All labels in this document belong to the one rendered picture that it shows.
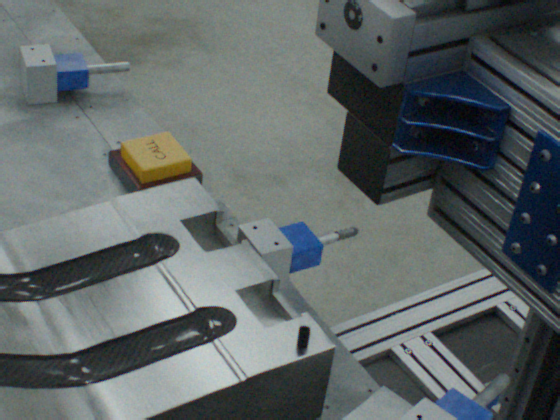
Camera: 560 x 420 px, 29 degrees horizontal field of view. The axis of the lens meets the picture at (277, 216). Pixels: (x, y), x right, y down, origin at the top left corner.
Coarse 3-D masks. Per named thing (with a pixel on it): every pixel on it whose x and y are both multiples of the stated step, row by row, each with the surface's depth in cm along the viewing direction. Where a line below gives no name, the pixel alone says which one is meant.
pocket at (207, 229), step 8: (200, 216) 104; (208, 216) 104; (216, 216) 104; (184, 224) 103; (192, 224) 104; (200, 224) 104; (208, 224) 105; (216, 224) 105; (192, 232) 104; (200, 232) 105; (208, 232) 106; (216, 232) 105; (224, 232) 104; (200, 240) 105; (208, 240) 105; (216, 240) 105; (224, 240) 104; (232, 240) 103; (208, 248) 104; (216, 248) 104
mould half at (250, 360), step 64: (192, 192) 106; (0, 256) 96; (64, 256) 98; (192, 256) 99; (256, 256) 100; (0, 320) 88; (64, 320) 91; (128, 320) 92; (256, 320) 93; (128, 384) 86; (192, 384) 87; (256, 384) 89; (320, 384) 94
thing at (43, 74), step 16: (32, 48) 132; (48, 48) 132; (32, 64) 129; (48, 64) 129; (64, 64) 132; (80, 64) 132; (112, 64) 135; (128, 64) 135; (32, 80) 130; (48, 80) 130; (64, 80) 131; (80, 80) 132; (32, 96) 131; (48, 96) 132
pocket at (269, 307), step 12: (252, 288) 97; (264, 288) 98; (276, 288) 98; (252, 300) 98; (264, 300) 99; (276, 300) 98; (252, 312) 97; (264, 312) 98; (276, 312) 98; (288, 312) 96; (264, 324) 96; (276, 324) 97
